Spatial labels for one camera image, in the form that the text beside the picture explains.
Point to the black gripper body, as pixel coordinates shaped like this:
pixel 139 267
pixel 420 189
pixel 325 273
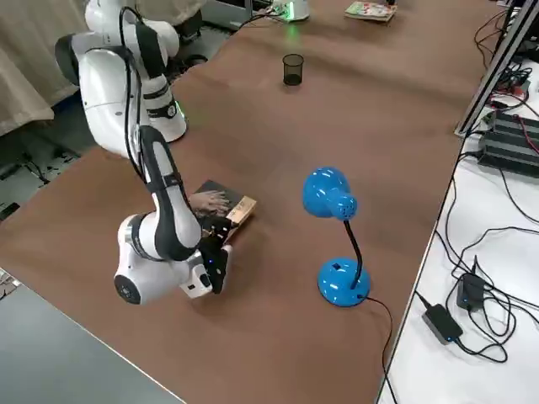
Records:
pixel 215 269

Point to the dark book with hands cover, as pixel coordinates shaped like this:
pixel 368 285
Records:
pixel 215 200

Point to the green juice recipe book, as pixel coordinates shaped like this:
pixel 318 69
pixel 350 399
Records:
pixel 370 12

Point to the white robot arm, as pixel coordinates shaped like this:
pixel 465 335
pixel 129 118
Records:
pixel 297 10
pixel 101 97

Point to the black mesh pen holder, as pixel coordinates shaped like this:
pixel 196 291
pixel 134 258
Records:
pixel 293 71

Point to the blue desk lamp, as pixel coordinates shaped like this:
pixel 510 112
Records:
pixel 326 191

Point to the long black power adapter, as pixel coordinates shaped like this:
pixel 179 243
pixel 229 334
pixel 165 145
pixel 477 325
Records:
pixel 442 323

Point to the small black power adapter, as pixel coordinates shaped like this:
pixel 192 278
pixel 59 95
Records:
pixel 471 292

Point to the beige curtain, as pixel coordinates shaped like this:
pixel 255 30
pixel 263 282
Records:
pixel 21 63

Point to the black ribbed heat-sink box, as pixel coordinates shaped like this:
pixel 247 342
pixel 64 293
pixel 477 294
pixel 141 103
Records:
pixel 509 143

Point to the aluminium frame post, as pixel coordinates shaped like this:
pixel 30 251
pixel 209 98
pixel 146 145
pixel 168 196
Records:
pixel 492 71

